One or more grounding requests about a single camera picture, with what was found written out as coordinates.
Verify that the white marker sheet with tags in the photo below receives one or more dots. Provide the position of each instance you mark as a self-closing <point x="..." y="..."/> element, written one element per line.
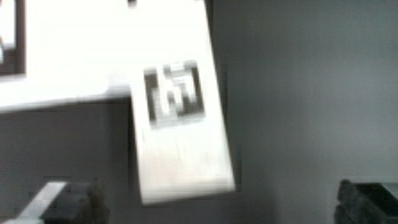
<point x="79" y="45"/>

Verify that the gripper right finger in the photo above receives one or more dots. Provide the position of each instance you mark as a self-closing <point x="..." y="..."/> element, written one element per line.
<point x="369" y="203"/>

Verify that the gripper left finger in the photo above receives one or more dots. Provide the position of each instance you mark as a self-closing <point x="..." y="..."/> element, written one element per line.
<point x="68" y="203"/>

